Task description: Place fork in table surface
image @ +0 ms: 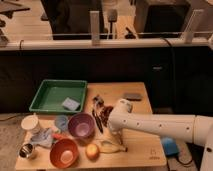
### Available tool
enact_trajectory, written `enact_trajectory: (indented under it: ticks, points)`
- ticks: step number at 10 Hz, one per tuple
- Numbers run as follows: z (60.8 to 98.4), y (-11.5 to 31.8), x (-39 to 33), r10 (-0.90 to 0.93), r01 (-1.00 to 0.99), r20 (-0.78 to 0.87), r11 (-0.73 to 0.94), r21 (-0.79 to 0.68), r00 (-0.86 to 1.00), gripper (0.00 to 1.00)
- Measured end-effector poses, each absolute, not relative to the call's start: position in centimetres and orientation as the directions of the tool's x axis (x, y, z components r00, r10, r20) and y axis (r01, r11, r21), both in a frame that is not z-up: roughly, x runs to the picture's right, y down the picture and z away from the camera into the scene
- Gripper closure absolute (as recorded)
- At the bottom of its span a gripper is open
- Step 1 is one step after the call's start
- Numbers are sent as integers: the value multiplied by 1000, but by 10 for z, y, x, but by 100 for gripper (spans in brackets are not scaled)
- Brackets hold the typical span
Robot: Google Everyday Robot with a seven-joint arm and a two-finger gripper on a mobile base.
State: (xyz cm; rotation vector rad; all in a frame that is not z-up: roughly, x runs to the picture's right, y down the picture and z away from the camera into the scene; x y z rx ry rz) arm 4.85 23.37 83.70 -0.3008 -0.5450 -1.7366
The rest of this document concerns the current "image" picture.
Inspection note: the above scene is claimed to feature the purple bowl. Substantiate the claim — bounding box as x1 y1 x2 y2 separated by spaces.
68 113 95 138

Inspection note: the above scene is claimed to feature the orange carrot piece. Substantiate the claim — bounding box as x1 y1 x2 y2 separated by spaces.
52 133 68 140

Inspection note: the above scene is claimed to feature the white paper cup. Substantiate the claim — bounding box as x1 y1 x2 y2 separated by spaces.
21 115 41 134

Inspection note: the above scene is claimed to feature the green plastic tray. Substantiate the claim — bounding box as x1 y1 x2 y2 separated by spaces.
29 79 87 115

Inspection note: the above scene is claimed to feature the yellow red apple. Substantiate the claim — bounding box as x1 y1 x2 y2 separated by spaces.
85 143 100 160

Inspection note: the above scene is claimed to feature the blue box on floor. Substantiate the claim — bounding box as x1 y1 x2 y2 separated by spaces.
161 137 179 156

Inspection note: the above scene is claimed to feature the dried red chili bunch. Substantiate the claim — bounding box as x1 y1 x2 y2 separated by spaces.
100 106 113 126

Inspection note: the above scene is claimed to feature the blue sponge in tray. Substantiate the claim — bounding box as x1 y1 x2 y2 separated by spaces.
62 98 80 111

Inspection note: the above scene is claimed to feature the grey sponge block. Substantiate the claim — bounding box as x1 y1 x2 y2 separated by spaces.
123 93 142 101

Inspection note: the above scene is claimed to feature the orange bowl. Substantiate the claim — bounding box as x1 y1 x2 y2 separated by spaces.
50 139 79 168

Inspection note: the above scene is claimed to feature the black handled utensil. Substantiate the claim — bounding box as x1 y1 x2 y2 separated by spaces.
92 95 104 132

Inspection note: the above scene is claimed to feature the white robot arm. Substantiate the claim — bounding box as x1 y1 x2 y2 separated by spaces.
108 99 213 171

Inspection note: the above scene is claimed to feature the small steel cup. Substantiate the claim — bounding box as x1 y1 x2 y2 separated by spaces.
19 143 37 159

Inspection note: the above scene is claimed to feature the wooden folding table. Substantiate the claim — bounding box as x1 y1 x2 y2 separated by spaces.
15 82 167 171

